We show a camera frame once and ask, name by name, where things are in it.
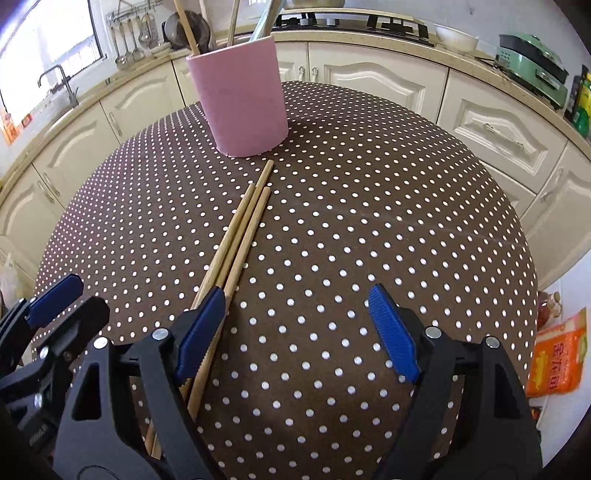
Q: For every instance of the metal wall utensil rack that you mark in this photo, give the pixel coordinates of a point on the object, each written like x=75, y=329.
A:
x=134, y=14

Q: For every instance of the kitchen window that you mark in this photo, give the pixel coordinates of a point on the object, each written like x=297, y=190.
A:
x=46, y=46

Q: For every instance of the green electric grill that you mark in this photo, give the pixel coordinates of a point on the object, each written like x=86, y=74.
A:
x=531, y=69

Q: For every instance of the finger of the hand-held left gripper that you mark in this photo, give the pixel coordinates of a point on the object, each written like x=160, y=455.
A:
x=78, y=327
x=55, y=295

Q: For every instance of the hanging metal utensil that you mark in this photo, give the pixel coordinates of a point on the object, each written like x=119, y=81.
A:
x=120, y=46
x=147, y=32
x=129, y=44
x=137, y=41

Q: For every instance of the yellow green bottle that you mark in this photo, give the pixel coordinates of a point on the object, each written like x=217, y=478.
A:
x=585, y=106

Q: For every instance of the black gas stove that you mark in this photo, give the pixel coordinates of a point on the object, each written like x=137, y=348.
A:
x=351, y=25

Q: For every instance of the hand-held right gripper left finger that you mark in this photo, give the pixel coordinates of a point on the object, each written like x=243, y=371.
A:
x=201, y=332

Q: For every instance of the white bowl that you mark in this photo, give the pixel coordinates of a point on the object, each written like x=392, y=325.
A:
x=456, y=38

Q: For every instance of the beige kitchen countertop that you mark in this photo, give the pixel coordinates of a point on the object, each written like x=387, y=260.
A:
x=466, y=62

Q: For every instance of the orange packet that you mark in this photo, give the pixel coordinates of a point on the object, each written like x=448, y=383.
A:
x=556, y=360

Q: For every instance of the pink utensil holder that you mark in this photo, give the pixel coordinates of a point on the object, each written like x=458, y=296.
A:
x=240, y=101

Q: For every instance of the light blue spatula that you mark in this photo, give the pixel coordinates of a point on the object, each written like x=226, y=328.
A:
x=264, y=18

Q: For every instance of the brown polka dot tablecloth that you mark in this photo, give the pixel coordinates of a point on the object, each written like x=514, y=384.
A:
x=346, y=207

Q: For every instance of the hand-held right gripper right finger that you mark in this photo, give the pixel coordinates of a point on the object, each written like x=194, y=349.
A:
x=392, y=332

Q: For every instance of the dark oil bottle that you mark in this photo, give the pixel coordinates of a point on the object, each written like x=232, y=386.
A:
x=575, y=94

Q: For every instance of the metal sink faucet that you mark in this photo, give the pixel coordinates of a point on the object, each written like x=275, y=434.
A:
x=62, y=81

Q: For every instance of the long wooden chopstick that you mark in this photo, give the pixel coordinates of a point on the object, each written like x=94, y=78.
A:
x=247, y=240
x=240, y=226
x=187, y=27
x=233, y=23
x=226, y=235

